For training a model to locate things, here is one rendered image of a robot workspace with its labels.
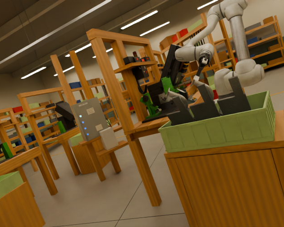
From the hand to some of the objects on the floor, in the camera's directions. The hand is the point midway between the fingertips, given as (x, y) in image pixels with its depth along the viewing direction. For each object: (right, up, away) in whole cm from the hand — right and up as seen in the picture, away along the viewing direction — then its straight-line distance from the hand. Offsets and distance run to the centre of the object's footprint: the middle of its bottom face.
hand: (199, 71), depth 133 cm
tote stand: (+44, -112, +14) cm, 121 cm away
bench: (+32, -100, +145) cm, 179 cm away
